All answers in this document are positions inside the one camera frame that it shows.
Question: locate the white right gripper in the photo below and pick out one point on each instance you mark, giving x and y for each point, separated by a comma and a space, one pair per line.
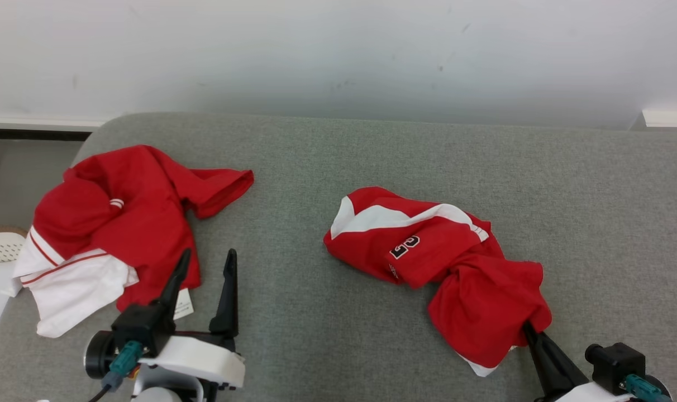
584, 395

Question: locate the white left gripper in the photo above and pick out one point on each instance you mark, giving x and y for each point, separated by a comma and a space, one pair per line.
199, 360

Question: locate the red shirt white sleeves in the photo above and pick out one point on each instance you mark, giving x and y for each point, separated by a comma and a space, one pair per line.
143, 223

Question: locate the red white garment number print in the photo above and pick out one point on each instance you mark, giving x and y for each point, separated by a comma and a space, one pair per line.
472, 296

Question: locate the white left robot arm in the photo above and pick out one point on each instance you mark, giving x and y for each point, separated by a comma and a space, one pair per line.
160, 393

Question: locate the white black baseboard strip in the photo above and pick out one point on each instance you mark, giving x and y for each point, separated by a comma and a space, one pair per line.
31, 127

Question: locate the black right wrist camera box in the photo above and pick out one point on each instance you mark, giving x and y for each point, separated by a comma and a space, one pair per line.
615, 363

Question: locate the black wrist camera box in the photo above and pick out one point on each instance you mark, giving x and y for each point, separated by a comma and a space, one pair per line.
140, 326
615, 363

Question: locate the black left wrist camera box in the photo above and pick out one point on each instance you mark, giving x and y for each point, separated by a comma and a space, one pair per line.
140, 326

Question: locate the white wall box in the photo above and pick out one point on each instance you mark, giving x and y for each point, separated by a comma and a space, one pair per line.
667, 118

